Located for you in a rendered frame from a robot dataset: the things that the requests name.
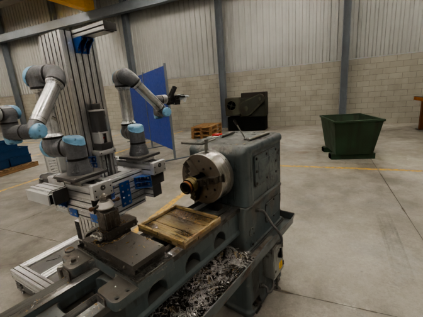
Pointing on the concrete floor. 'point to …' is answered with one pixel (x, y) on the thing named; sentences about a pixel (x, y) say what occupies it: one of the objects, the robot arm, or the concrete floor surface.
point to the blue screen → (147, 121)
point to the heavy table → (420, 112)
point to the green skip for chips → (350, 135)
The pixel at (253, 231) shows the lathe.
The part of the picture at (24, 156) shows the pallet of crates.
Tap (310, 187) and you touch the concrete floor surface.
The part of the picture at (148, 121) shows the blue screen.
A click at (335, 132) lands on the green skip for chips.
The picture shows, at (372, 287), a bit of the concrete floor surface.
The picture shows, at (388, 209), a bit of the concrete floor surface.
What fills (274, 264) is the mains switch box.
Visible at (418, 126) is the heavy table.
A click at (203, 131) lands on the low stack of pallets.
